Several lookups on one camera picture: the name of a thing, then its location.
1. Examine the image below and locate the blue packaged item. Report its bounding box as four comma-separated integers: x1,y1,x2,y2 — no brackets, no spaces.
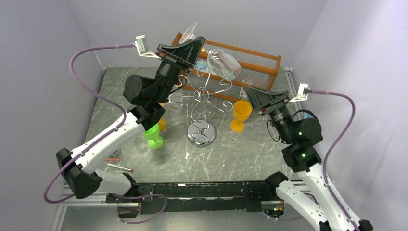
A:
194,59,212,73

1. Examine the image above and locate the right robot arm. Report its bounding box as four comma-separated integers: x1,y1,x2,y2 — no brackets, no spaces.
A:
244,84,373,231

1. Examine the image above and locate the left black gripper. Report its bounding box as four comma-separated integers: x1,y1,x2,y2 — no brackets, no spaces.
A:
156,40,209,105

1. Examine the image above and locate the wooden shelf rack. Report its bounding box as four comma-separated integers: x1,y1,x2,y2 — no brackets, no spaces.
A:
171,32,282,108

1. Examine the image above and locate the small white red box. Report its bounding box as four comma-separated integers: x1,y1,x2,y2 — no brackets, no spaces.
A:
239,87,247,100

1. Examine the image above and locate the orange pencil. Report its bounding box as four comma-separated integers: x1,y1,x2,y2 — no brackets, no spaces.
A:
105,157,121,161

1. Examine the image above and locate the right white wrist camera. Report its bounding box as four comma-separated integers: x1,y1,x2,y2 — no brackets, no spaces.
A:
289,83,312,103

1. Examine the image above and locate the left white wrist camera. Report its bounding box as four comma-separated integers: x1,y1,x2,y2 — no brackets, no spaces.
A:
135,35,161,59

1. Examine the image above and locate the silver red pen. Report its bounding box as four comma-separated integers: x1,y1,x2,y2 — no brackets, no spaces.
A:
106,163,133,173

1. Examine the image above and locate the clear wine glass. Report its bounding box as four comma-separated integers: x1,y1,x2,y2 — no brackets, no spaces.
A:
168,93,183,110
179,21,242,81

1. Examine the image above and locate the chrome wine glass rack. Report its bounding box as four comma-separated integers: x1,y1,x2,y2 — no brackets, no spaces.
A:
170,71,233,147

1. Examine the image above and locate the orange plastic goblet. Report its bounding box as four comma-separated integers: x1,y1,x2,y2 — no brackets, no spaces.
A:
230,100,252,132
158,118,167,132

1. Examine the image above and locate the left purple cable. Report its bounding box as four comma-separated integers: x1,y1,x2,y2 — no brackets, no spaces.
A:
43,43,136,204

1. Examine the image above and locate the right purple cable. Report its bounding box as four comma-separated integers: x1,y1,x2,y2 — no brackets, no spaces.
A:
310,90,362,231

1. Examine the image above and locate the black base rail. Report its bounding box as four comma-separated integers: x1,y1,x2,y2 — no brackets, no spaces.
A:
60,181,316,220

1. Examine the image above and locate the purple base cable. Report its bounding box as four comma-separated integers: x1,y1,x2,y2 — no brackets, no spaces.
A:
116,192,169,225

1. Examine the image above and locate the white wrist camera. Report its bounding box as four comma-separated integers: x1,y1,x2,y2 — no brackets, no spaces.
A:
289,83,312,103
135,35,161,59

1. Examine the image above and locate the green plastic goblet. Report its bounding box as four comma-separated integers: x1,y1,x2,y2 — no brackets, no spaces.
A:
143,123,164,149

